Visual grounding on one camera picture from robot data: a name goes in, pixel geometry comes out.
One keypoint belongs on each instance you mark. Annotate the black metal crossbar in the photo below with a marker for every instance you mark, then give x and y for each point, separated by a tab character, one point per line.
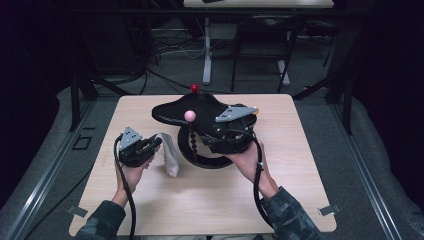
133	12

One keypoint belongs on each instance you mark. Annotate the grey cleaning cloth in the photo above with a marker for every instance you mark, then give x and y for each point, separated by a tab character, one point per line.
170	156

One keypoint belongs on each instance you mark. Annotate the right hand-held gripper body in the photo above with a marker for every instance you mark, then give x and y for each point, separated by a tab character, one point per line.
233	136

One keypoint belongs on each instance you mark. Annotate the black metal frame post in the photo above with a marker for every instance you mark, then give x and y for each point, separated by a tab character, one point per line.
75	106
348	110

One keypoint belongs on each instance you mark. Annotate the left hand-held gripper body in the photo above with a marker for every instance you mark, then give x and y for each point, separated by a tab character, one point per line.
131	153

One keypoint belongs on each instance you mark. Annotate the black wavy tray stand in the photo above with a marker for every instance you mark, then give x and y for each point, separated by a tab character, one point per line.
200	110

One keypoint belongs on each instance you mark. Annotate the white background table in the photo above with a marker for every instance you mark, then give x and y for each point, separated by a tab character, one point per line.
208	50

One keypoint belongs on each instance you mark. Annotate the person's right hand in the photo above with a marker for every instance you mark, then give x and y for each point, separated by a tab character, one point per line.
251	166

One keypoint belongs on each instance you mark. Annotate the aluminium floor rail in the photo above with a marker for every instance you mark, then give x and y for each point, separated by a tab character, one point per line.
366	173
43	186

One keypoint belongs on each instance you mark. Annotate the black chair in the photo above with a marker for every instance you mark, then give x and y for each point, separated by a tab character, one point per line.
266	30

